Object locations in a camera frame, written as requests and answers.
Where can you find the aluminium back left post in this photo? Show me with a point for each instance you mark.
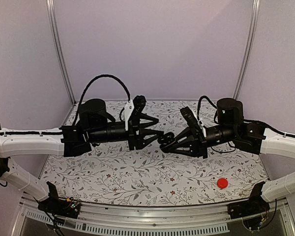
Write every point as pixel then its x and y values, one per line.
pixel 57 44

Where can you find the aluminium post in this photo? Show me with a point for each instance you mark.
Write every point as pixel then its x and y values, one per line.
pixel 248 47
pixel 57 44

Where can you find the white right camera bracket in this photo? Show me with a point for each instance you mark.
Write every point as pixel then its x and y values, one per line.
pixel 200 124

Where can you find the white camera bracket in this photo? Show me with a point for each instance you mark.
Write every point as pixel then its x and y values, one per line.
pixel 128 109
pixel 200 124

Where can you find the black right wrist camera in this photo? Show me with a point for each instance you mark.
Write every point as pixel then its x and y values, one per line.
pixel 189 117

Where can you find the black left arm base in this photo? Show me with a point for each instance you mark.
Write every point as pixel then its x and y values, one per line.
pixel 54 205

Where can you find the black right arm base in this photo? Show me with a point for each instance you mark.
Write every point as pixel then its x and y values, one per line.
pixel 253 205

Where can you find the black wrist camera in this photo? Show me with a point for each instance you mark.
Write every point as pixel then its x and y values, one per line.
pixel 139 103
pixel 189 117

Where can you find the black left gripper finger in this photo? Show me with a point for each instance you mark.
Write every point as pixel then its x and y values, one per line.
pixel 145 121
pixel 147 136

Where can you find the aluminium back right post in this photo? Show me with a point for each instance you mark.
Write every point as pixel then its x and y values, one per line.
pixel 248 47

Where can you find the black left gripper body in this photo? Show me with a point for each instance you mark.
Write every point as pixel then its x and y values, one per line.
pixel 133 139

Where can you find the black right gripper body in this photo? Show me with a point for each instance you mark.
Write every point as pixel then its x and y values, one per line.
pixel 199 138

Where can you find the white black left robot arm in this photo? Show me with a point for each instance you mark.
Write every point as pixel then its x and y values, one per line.
pixel 92 126

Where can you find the aluminium front rail frame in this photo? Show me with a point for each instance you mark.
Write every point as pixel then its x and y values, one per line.
pixel 110 220

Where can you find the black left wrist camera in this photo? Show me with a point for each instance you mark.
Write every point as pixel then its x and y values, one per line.
pixel 139 103

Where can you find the red round bottle cap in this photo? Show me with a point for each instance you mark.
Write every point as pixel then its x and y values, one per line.
pixel 222 183

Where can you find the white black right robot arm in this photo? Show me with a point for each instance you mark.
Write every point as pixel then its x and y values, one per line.
pixel 252 136

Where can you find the white left camera bracket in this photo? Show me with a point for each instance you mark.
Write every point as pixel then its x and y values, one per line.
pixel 128 109

